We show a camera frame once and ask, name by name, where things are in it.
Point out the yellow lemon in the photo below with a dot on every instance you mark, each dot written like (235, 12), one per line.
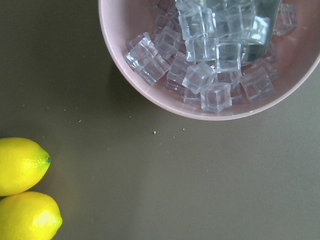
(23, 163)
(29, 215)

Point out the metal ice scoop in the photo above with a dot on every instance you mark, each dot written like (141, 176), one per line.
(249, 23)

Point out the ice cubes pile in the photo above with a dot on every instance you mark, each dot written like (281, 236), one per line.
(182, 50)

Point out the pink bowl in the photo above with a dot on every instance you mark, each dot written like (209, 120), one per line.
(298, 51)

